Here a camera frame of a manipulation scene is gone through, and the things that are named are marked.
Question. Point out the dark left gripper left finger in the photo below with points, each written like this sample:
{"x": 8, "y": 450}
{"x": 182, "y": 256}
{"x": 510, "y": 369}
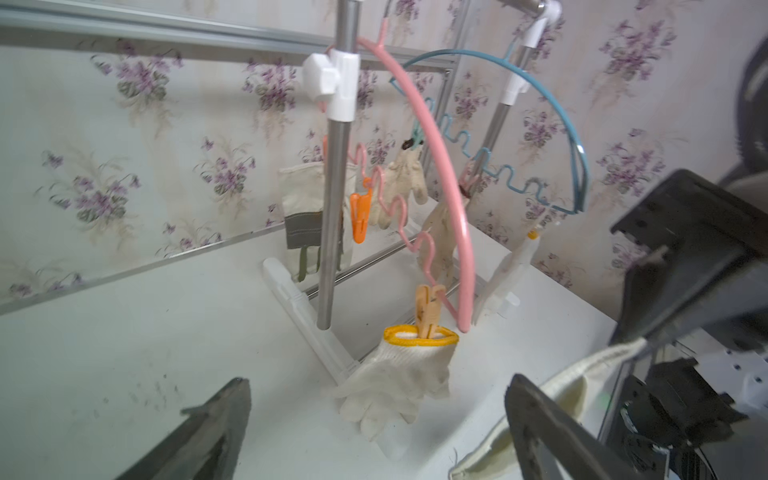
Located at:
{"x": 207, "y": 444}

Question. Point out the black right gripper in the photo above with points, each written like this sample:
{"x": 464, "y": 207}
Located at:
{"x": 704, "y": 267}

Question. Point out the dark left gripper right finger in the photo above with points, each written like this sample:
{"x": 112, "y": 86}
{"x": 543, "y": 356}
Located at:
{"x": 549, "y": 443}

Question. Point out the white glove yellow cuff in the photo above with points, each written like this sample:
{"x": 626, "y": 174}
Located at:
{"x": 395, "y": 378}
{"x": 507, "y": 273}

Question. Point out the blue wavy hanger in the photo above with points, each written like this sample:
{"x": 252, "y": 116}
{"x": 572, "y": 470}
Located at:
{"x": 539, "y": 127}

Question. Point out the beige glove black cuff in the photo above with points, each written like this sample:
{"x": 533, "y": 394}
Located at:
{"x": 438, "y": 225}
{"x": 404, "y": 176}

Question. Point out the white leather glove green fingers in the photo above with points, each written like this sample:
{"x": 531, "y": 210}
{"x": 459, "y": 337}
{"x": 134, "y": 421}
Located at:
{"x": 302, "y": 201}

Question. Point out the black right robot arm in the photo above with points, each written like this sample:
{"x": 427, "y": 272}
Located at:
{"x": 686, "y": 365}

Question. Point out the white plastic clothespin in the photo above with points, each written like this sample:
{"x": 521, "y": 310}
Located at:
{"x": 543, "y": 219}

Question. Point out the tan plastic clothespin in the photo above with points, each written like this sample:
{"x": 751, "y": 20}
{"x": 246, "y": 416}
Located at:
{"x": 428, "y": 309}

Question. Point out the pink plastic clothespin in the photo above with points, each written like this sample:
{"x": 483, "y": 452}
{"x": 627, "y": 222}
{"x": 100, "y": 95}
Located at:
{"x": 469, "y": 179}

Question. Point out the orange plastic clothespin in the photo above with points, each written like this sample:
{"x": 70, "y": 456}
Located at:
{"x": 360, "y": 207}

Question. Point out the mint green clothespin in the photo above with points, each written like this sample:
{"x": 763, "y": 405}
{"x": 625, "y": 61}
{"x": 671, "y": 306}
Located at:
{"x": 416, "y": 139}

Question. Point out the white steel drying rack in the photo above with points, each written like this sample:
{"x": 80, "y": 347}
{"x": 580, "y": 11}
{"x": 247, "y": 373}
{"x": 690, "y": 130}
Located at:
{"x": 329, "y": 77}

